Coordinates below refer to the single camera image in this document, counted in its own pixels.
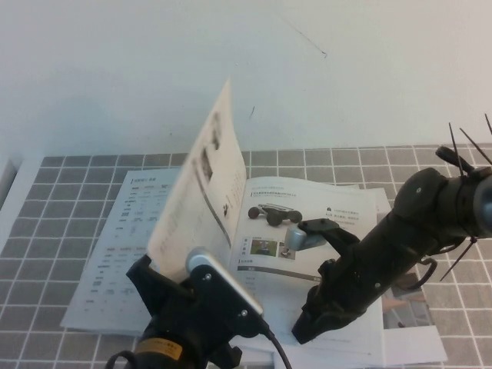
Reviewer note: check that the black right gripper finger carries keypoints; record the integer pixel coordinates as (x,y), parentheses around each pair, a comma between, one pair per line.
(321,331)
(305,323)

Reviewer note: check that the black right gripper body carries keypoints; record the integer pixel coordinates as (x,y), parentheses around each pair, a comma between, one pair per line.
(369,269)

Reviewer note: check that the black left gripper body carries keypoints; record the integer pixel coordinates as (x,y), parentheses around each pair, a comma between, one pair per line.
(173,315)

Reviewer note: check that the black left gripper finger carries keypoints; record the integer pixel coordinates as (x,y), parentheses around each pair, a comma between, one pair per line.
(150,284)

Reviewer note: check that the white product catalogue book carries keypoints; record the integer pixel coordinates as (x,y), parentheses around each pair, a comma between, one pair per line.
(115,250)

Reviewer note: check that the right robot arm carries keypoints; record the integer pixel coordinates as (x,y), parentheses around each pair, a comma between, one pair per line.
(423,200)

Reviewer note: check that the grey white-checked tablecloth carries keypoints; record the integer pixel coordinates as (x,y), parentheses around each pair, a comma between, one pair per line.
(38,269)

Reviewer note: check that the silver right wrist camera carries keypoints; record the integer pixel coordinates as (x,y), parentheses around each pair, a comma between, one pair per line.
(300,238)

